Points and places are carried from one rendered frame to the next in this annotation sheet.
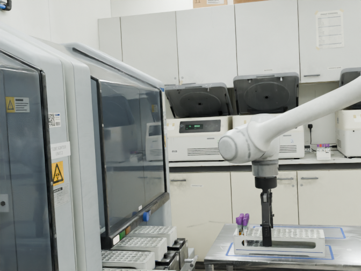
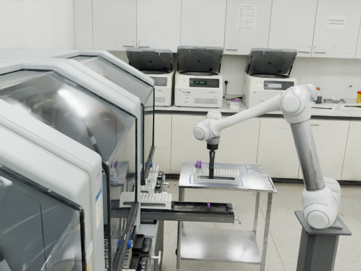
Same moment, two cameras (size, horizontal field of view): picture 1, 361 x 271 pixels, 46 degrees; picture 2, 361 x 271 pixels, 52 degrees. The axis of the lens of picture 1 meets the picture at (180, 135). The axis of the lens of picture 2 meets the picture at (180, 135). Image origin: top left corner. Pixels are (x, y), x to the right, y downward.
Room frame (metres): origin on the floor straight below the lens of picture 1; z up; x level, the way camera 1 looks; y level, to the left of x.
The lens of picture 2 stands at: (-0.75, 0.41, 1.78)
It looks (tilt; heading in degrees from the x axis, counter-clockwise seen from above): 16 degrees down; 348
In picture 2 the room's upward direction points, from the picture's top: 2 degrees clockwise
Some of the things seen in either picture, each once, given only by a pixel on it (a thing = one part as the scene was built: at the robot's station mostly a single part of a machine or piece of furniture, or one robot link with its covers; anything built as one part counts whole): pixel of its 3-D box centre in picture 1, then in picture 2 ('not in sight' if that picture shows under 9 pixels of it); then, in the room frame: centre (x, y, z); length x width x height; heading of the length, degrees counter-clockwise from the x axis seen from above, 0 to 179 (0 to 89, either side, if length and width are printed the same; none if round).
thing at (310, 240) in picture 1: (278, 241); (216, 176); (1.44, -0.32, 0.85); 0.30 x 0.10 x 0.06; 75
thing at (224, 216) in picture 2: not in sight; (176, 211); (1.12, 0.01, 0.78); 0.73 x 0.14 x 0.09; 77
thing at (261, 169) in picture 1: (265, 168); (213, 138); (1.44, -0.28, 1.10); 0.09 x 0.09 x 0.06
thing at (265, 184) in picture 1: (266, 189); (212, 149); (1.45, -0.28, 1.03); 0.08 x 0.07 x 0.09; 164
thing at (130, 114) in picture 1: (69, 126); (108, 113); (1.44, 0.37, 1.28); 0.61 x 0.51 x 0.63; 167
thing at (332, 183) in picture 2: not in sight; (325, 196); (1.02, -0.85, 0.87); 0.18 x 0.16 x 0.22; 141
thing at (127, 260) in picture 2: not in sight; (127, 256); (0.62, 0.32, 0.85); 0.12 x 0.02 x 0.06; 168
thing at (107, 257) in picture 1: (106, 265); (129, 189); (1.34, 0.26, 0.83); 0.30 x 0.10 x 0.06; 77
